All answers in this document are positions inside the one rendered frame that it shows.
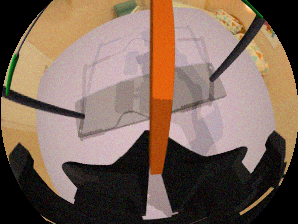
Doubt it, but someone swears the orange handle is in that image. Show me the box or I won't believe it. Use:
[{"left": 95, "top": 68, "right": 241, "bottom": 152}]
[{"left": 149, "top": 0, "right": 176, "bottom": 175}]

